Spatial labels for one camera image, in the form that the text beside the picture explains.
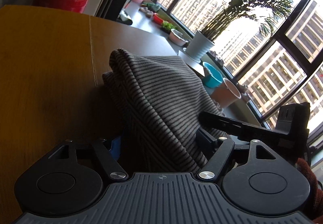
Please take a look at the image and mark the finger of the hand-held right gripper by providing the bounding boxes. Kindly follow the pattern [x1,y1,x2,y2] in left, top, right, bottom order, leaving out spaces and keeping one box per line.
[199,111,278,139]

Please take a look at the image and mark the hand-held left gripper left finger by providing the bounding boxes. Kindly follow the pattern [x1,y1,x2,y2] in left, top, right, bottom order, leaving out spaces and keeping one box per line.
[48,137,129,183]

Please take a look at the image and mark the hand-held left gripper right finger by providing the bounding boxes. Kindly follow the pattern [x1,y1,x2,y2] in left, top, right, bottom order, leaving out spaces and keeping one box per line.
[195,129,277,183]

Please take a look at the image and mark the grey striped pants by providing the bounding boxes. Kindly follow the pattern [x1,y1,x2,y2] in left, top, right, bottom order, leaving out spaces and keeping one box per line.
[102,48,229,173]

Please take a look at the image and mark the pink flower pot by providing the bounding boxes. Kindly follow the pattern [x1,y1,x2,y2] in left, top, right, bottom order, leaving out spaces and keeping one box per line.
[211,78,242,108]

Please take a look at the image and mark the teal plastic bowl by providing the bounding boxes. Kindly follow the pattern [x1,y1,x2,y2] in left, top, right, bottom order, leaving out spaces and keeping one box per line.
[202,62,224,88]

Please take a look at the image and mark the small stone planter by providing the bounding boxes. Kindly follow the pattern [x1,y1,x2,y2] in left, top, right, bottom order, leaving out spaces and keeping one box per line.
[209,50,225,64]

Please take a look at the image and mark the potted palm in white pot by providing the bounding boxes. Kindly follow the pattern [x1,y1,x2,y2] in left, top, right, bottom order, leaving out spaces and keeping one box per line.
[185,0,294,62]

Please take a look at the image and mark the pink bowl with metal liner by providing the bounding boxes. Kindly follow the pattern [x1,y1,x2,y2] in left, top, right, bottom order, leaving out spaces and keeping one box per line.
[169,29,189,47]

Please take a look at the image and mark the tray of green seedlings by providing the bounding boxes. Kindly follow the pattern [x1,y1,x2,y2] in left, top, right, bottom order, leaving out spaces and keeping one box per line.
[161,21,177,34]

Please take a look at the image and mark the dark bundle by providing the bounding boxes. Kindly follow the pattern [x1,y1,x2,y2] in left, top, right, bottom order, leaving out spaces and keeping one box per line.
[119,10,133,25]

